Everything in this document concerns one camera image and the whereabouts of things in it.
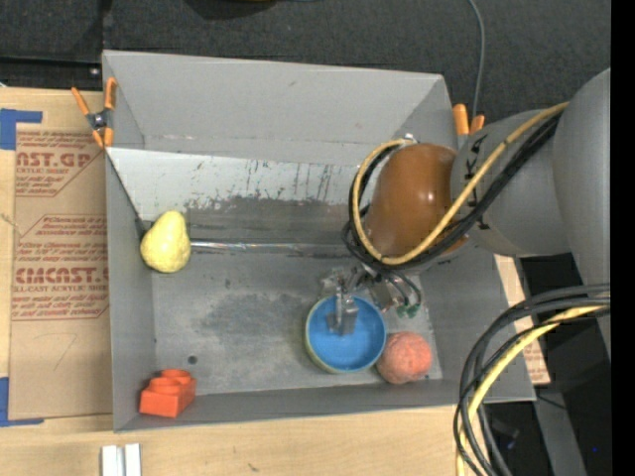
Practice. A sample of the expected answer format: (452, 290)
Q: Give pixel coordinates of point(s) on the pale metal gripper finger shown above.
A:
(350, 318)
(339, 315)

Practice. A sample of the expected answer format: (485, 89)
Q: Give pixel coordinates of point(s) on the brown cardboard board red print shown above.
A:
(54, 355)

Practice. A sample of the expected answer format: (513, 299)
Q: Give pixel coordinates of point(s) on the yellow toy pear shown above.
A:
(166, 246)

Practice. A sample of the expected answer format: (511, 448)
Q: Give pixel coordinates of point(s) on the orange textured ball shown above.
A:
(404, 357)

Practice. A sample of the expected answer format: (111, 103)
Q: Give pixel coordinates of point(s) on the orange toy brick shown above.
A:
(166, 397)

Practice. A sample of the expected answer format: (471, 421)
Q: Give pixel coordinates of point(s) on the grey metal bin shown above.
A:
(258, 315)

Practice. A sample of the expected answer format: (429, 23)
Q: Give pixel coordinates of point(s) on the blue bowl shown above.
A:
(347, 352)

